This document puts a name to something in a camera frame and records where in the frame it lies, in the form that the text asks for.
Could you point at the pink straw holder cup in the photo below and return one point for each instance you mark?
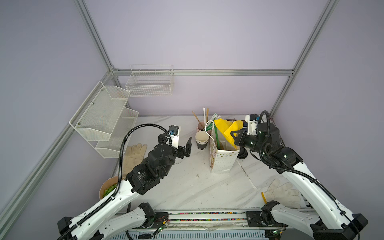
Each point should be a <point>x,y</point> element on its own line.
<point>200,127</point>

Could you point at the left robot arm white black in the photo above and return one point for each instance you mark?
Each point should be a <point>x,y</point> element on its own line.
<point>136,183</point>

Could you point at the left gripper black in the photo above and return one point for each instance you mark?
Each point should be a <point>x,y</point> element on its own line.
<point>187,150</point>

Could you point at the brown bowl with greens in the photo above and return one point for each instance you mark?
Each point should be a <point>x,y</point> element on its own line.
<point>108,187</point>

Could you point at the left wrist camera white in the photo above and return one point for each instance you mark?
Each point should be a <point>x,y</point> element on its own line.
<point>174,136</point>

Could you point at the stack of paper cups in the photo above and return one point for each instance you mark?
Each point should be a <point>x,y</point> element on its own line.
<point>202,139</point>

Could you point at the single yellow napkin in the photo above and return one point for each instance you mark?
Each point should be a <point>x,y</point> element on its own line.
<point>226,127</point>

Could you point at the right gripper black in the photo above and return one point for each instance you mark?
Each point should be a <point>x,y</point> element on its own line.
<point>237,139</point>

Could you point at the yellow handled tool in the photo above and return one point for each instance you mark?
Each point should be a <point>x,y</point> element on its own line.
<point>264,198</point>

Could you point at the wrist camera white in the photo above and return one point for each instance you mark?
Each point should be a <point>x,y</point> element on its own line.
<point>252,122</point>
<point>174,136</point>

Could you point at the white paper takeout bag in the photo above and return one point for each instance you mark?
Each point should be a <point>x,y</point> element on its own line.
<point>222,160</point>

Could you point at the white mesh two-tier shelf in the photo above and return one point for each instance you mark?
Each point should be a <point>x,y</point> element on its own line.
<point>104,119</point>

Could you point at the white wrapped straw on table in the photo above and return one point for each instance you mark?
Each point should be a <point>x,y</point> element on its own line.
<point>249,179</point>

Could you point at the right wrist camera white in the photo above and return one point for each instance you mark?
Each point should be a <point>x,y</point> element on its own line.
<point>252,122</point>

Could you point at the white wire basket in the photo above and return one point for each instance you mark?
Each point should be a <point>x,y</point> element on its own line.
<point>151,81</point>

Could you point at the beige glove left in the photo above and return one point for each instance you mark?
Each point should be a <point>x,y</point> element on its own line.
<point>133,156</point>

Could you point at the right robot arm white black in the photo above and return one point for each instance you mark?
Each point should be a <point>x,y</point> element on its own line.
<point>333,222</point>

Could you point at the stack of black lids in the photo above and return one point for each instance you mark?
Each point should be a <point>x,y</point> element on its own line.
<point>243,153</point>

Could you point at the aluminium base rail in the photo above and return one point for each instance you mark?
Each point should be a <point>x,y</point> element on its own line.
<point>200,225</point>

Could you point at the green straw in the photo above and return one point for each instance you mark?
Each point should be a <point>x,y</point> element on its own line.
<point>217,137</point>

